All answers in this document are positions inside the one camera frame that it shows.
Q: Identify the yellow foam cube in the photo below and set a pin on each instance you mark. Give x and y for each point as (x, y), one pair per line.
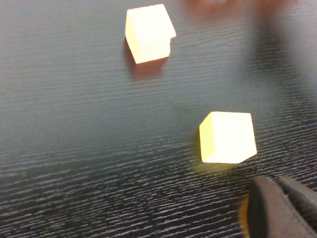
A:
(227, 137)

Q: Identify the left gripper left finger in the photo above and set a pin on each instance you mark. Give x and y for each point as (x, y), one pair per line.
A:
(270, 213)

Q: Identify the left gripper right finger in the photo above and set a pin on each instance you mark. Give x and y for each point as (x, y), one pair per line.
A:
(304, 200)

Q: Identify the orange foam cube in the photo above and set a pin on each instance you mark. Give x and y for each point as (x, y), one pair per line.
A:
(148, 32)

